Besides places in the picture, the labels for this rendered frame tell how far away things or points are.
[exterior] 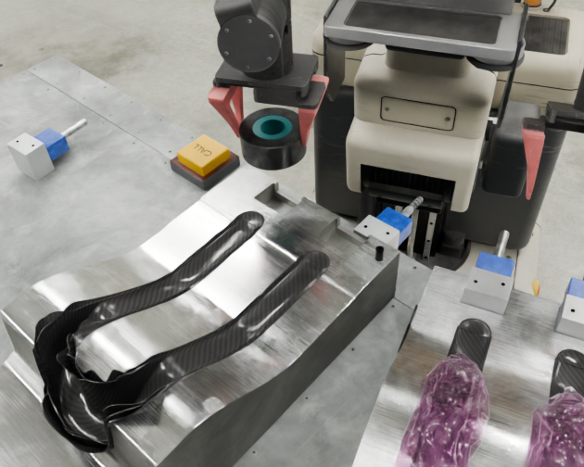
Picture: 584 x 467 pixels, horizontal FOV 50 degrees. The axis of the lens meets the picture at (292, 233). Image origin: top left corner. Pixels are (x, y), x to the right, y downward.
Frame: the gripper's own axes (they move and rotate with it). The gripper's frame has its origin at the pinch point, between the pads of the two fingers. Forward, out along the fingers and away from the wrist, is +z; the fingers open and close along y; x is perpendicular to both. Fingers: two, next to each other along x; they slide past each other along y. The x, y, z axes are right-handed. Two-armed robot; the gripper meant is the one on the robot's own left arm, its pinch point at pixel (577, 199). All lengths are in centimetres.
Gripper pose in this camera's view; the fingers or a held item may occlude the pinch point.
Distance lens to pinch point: 72.1
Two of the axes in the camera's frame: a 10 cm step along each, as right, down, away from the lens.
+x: 3.1, -3.1, 9.0
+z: -1.1, 9.3, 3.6
